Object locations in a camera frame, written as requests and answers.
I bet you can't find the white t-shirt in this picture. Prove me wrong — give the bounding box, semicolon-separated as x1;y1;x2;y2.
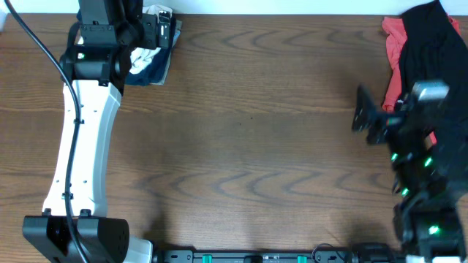
129;4;173;75

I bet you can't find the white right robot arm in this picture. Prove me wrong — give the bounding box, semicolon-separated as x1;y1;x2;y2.
352;81;467;262

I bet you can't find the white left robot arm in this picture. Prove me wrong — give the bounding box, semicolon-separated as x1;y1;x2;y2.
23;7;172;262

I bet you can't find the folded navy blue garment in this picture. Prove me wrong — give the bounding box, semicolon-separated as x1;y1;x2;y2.
76;9;178;87

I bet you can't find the red and black garment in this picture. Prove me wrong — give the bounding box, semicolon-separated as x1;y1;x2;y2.
381;0;468;154

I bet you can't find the folded beige garment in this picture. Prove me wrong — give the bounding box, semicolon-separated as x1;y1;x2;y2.
150;19;182;85

